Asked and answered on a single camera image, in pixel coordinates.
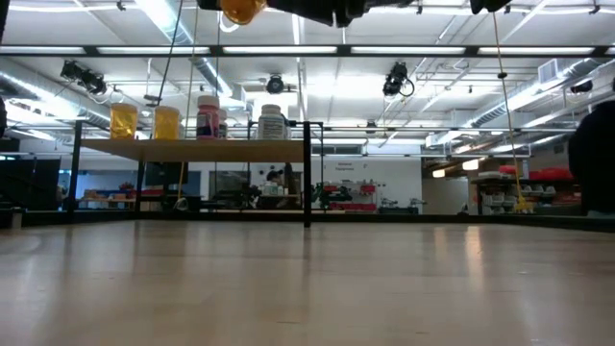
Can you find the black ceiling fixture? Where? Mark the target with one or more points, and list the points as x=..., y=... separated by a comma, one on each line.
x=581, y=86

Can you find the red storage bin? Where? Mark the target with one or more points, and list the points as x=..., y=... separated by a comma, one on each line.
x=548, y=174
x=508, y=170

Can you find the orange pill bottle white cap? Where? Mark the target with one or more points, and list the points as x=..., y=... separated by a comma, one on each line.
x=166, y=124
x=242, y=12
x=124, y=122

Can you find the person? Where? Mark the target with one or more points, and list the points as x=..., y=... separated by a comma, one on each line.
x=596, y=158
x=275, y=177

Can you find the tool rack with red bins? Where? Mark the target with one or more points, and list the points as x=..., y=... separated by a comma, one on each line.
x=353, y=206

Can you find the white Trader Joe's melatonin bottle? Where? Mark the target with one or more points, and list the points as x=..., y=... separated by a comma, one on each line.
x=272, y=126

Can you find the yellow object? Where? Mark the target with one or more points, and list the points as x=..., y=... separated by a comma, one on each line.
x=523, y=206

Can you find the wooden shelf black metal frame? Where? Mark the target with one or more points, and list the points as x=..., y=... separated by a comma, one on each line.
x=192, y=150

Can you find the round black ceiling light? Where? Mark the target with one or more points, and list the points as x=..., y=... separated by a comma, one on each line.
x=275, y=84

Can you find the silver ceiling duct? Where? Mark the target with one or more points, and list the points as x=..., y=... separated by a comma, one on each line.
x=211, y=77
x=519, y=103

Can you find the white LED light strip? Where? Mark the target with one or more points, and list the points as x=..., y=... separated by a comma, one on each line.
x=538, y=50
x=408, y=50
x=154, y=50
x=43, y=50
x=278, y=50

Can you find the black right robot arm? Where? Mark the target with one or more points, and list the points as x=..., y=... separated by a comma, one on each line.
x=490, y=5

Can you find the pink bottle white cap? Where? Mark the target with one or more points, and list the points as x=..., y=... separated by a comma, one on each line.
x=208, y=120

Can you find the black monitor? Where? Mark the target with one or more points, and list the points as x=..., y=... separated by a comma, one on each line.
x=165, y=174

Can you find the black partition panel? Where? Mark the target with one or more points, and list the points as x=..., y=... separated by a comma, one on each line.
x=43, y=182

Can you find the black overhead frame beam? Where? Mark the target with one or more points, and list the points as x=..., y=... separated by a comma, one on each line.
x=90, y=50

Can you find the storage rack with small bins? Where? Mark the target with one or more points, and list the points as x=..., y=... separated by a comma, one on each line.
x=538, y=182

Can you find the workbench with boxes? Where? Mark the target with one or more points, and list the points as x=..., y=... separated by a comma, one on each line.
x=105, y=199

